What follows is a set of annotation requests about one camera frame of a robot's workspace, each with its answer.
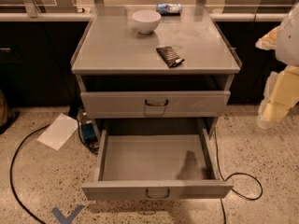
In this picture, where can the black rxbar chocolate wrapper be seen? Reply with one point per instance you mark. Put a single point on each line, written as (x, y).
(169, 56)

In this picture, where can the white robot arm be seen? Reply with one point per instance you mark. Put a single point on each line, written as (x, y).
(284, 39)

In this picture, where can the closed grey upper drawer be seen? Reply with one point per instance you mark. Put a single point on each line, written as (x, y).
(131, 104)

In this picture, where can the grey metal drawer cabinet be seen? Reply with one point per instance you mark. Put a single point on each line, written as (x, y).
(113, 56)

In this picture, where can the open grey middle drawer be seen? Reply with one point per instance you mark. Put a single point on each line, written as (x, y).
(127, 165)

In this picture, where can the blue and white can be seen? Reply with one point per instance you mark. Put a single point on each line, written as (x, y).
(169, 8)

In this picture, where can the white ceramic bowl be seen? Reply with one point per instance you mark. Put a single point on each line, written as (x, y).
(146, 21)

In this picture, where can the blue power box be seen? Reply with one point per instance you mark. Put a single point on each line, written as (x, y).
(88, 133)

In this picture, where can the white paper sheet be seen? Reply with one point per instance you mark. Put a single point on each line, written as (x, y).
(58, 132)

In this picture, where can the dark counter with rail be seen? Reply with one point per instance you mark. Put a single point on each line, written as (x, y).
(35, 59)

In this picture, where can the black upper drawer handle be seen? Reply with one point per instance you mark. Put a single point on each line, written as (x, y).
(148, 103)

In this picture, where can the black drawer handle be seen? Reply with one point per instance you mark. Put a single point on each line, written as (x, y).
(160, 196)
(148, 103)

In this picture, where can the black middle drawer handle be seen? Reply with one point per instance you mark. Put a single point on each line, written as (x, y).
(160, 196)

